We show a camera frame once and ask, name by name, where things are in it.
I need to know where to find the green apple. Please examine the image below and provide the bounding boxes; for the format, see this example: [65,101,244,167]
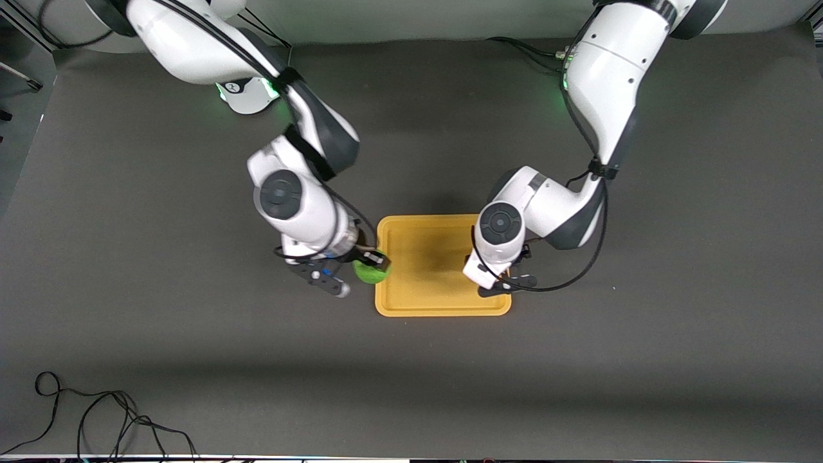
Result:
[352,257,392,286]

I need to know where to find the yellow plastic tray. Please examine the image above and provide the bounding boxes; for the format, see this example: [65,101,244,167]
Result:
[375,214,512,318]

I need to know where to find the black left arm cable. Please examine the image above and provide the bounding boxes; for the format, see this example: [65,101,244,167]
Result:
[471,77,610,294]

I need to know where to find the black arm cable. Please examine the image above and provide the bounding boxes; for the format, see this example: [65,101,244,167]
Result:
[471,77,610,294]
[154,0,380,264]

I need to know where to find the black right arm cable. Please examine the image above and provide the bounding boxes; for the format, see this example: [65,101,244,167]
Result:
[154,0,380,264]

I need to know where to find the black left base cables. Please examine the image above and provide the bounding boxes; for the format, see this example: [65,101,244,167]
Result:
[486,36,579,73]

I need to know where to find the loose black table cable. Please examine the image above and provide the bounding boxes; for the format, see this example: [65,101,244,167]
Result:
[0,371,197,461]

